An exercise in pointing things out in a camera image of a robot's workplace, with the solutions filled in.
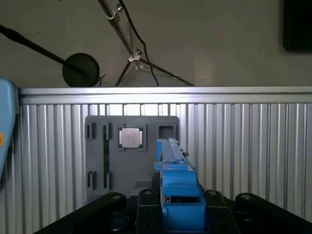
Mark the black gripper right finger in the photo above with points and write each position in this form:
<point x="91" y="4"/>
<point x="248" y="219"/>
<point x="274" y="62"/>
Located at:
<point x="218" y="217"/>

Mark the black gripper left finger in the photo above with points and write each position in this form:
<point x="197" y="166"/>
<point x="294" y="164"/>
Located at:
<point x="148" y="214"/>

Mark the hard disk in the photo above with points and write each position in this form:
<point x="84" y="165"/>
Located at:
<point x="179" y="178"/>

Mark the grey parts rack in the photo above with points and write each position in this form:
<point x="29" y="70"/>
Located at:
<point x="136" y="165"/>

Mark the green RAM stick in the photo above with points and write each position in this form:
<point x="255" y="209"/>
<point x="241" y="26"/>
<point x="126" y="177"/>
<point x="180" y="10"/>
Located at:
<point x="105" y="156"/>

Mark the silver CPU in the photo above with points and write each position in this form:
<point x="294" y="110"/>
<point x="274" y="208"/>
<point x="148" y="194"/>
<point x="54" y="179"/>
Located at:
<point x="130" y="137"/>

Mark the black round-base stand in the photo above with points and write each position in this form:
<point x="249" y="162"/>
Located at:
<point x="80" y="70"/>

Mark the pale blue teach pendant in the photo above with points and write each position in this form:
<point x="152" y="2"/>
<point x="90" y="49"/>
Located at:
<point x="6" y="109"/>

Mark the black flat panel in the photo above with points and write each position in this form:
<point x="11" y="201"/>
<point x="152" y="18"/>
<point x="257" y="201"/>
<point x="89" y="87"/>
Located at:
<point x="297" y="24"/>

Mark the silver camera tripod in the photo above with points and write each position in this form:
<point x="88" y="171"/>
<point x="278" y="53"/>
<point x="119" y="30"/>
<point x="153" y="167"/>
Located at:
<point x="122" y="34"/>

